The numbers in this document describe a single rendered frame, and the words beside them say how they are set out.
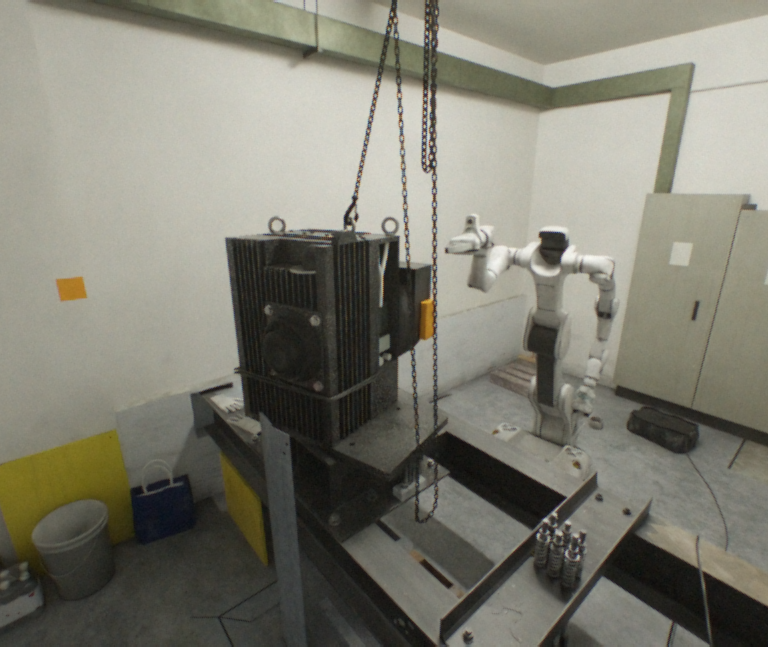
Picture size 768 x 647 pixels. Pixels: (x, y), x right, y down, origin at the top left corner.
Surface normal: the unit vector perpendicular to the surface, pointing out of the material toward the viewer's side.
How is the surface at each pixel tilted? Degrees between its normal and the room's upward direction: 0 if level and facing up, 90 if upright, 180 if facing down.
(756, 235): 90
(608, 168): 90
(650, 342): 90
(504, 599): 0
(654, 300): 90
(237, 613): 7
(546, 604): 0
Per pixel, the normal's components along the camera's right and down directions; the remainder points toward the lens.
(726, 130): -0.76, 0.20
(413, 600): 0.00, -0.95
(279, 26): 0.65, 0.23
